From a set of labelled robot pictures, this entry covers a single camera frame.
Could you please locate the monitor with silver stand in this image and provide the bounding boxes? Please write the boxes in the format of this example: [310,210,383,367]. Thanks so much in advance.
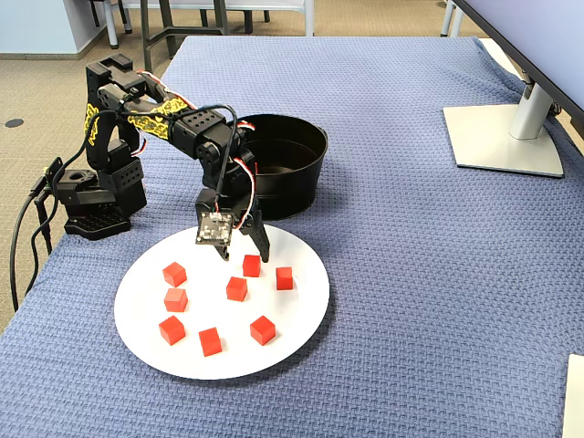
[442,0,584,179]

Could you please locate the red white servo wire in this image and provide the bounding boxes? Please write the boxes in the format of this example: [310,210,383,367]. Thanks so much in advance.
[233,155,257,224]

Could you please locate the white metal table frame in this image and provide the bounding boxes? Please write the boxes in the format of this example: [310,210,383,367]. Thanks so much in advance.
[102,0,316,50]

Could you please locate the grey chair legs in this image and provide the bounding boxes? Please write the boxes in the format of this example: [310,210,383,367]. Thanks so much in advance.
[440,0,465,38]

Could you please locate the white flat object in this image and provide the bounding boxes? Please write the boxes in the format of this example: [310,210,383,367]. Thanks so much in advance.
[561,353,584,438]

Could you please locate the black metal bucket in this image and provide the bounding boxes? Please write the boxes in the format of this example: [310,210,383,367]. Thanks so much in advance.
[230,113,329,222]

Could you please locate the black camera cable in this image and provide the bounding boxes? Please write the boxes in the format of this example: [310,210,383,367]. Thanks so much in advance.
[49,89,238,211]

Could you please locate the black chair legs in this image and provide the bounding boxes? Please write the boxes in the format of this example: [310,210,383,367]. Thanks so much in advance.
[198,6,271,36]
[89,0,134,34]

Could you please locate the blue woven tablecloth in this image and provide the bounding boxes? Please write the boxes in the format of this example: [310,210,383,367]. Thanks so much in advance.
[0,35,584,438]

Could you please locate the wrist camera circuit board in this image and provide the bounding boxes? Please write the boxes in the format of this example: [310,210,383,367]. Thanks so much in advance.
[195,210,239,248]

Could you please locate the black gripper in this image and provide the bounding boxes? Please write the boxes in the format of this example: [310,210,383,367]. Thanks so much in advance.
[194,150,272,265]

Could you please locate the thin black cable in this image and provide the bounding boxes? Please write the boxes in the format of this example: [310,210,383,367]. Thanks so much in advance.
[25,195,54,296]

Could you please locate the white round plate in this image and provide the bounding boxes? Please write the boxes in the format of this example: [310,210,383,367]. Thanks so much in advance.
[113,222,331,381]

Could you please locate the thick black cable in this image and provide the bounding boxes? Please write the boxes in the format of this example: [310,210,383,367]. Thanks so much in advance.
[8,182,40,314]

